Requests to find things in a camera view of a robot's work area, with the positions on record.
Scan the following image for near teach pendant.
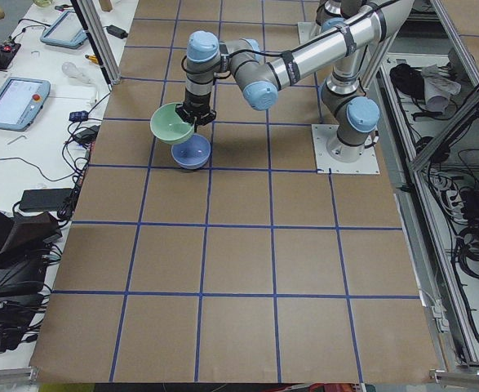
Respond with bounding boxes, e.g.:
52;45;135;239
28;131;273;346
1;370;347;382
0;77;51;131

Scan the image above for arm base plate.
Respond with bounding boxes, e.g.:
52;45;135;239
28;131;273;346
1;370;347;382
297;21;321;44
311;124;380;175

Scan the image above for green bowl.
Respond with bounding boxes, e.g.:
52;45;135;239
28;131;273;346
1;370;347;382
149;102;194;145

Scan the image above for small blue box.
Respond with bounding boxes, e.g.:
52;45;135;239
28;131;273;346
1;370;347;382
69;110;89;123

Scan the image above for blue bowl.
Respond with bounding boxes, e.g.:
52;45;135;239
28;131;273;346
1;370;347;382
171;134;211;170

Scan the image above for far teach pendant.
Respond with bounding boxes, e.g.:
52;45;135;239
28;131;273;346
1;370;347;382
40;10;87;49

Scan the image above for aluminium frame post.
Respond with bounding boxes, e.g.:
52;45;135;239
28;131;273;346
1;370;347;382
71;0;121;86

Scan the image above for teach pendant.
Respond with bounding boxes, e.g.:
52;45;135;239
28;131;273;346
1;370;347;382
40;10;87;49
0;77;51;131

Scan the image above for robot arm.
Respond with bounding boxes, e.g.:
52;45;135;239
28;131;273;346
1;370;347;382
175;0;413;163
316;0;344;33

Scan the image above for clear light bulb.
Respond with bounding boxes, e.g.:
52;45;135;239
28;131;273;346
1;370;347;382
61;61;91;84

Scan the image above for black power adapter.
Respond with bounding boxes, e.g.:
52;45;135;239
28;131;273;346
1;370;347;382
106;24;128;39

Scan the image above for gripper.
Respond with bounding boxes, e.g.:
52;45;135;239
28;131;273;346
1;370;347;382
175;90;216;133

